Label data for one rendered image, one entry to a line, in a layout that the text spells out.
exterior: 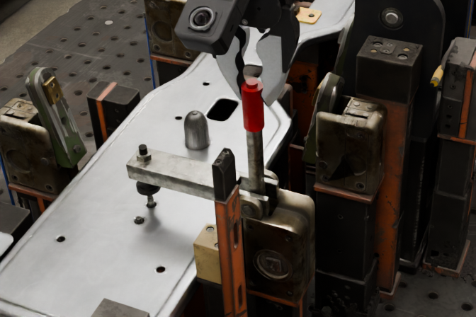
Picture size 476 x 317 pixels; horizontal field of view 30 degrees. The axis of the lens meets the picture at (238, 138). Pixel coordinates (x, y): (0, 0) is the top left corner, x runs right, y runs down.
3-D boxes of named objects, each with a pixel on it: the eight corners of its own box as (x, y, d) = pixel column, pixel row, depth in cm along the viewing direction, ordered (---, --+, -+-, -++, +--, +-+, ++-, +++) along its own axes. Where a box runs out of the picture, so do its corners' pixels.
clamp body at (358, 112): (320, 279, 136) (322, 78, 112) (393, 300, 132) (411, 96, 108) (298, 323, 129) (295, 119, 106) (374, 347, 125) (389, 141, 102)
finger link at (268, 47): (312, 83, 92) (303, 3, 86) (290, 115, 88) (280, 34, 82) (284, 79, 93) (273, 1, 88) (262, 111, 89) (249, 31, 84)
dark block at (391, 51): (357, 265, 137) (368, 32, 111) (401, 277, 135) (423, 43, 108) (346, 288, 133) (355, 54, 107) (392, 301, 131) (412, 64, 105)
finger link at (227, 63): (263, 75, 94) (268, 1, 88) (240, 106, 90) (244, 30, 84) (236, 67, 95) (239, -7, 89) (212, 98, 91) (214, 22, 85)
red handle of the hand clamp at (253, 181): (256, 185, 100) (250, 68, 90) (274, 189, 99) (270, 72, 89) (240, 209, 97) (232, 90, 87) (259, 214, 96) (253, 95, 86)
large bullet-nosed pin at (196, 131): (193, 141, 117) (188, 102, 113) (214, 147, 116) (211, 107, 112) (182, 156, 115) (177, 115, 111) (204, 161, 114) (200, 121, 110)
